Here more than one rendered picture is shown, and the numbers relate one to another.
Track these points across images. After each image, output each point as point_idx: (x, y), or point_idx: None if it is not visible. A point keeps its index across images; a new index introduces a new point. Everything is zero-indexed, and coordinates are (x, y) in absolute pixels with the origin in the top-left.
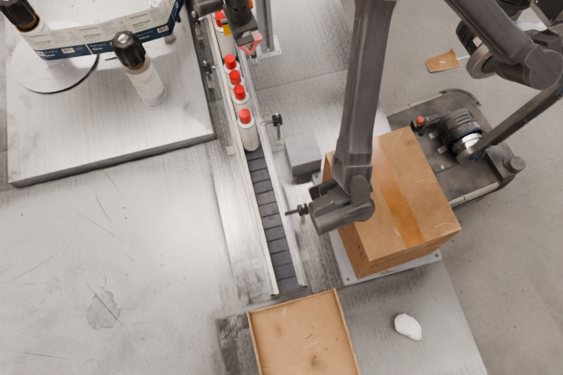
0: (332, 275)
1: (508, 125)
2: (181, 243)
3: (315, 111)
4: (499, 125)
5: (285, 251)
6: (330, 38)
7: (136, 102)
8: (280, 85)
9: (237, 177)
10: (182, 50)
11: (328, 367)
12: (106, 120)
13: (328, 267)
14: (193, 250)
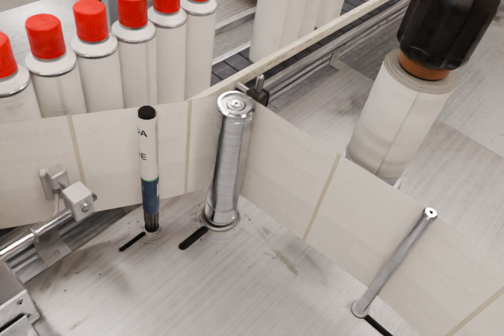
0: None
1: None
2: (484, 68)
3: None
4: None
5: None
6: (60, 19)
7: (412, 192)
8: None
9: (363, 49)
10: None
11: None
12: (493, 220)
13: None
14: (475, 55)
